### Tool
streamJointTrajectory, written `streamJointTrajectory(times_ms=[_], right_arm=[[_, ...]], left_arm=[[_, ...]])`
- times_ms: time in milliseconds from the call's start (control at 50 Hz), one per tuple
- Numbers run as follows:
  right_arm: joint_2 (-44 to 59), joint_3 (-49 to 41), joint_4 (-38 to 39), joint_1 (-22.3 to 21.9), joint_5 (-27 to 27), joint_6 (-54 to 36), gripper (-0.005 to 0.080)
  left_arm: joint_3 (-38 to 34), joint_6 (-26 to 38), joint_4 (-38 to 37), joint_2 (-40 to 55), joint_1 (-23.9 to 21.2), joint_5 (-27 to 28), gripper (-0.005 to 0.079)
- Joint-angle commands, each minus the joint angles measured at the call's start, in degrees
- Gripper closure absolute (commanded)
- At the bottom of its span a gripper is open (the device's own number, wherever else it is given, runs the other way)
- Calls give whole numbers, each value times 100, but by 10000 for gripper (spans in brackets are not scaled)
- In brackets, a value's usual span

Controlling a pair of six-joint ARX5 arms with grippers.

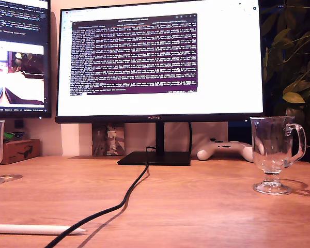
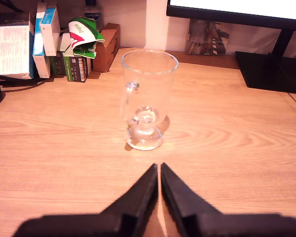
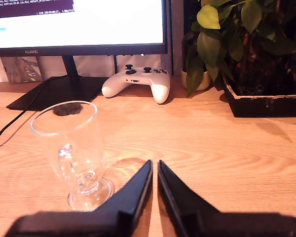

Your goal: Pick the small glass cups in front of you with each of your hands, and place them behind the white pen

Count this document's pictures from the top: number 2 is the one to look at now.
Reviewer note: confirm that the green and white bag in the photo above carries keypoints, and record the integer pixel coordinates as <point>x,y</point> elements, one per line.
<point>85,32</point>

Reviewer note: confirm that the green and black box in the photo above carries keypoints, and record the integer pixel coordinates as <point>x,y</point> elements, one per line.
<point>75,69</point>

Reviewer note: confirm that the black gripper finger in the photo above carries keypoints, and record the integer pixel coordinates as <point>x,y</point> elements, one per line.
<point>180,197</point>
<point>140,197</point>

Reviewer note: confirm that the tall blue white box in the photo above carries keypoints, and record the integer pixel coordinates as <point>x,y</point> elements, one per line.
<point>38,51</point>

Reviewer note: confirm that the bottle with blue label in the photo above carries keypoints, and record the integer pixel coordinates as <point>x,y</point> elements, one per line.
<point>92,14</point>

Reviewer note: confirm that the white box with blue stripe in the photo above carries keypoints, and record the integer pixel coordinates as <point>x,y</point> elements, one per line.
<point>50,34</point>

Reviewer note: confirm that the large black Huawei monitor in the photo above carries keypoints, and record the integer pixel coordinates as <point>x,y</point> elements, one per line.
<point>261,71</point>

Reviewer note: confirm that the brown cardboard box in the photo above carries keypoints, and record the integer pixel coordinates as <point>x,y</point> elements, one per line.
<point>106,49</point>

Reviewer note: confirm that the large white printed box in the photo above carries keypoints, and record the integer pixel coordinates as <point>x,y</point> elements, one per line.
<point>12,49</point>

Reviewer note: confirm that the leaf print picture card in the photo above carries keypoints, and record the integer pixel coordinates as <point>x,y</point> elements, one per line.
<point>207,37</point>

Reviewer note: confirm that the small footed glass cup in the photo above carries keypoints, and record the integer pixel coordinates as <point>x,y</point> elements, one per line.
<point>148,81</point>

